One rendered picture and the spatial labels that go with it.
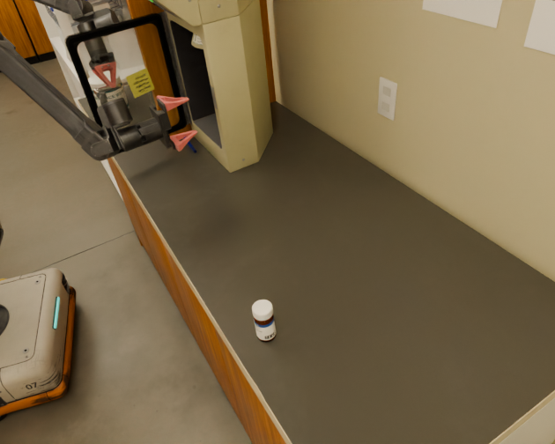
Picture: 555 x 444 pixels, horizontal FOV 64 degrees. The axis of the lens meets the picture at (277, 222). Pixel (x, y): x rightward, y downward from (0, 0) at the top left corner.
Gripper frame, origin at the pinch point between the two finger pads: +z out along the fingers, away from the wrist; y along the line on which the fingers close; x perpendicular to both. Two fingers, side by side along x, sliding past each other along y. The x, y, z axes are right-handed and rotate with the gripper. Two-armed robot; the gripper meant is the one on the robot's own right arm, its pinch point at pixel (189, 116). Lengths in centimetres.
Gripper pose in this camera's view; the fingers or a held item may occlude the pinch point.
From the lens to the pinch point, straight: 126.1
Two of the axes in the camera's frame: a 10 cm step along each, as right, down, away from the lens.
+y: -1.1, -7.6, -6.4
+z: 8.4, -4.1, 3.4
